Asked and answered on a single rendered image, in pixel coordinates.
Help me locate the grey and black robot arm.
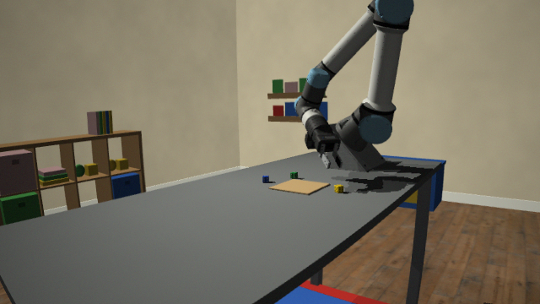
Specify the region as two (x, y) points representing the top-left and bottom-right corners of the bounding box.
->
(294, 0), (414, 152)

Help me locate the tan flat mat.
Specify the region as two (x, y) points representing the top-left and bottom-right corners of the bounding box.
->
(269, 179), (330, 195)

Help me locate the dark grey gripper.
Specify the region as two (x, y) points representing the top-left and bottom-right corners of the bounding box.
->
(302, 109), (343, 169)

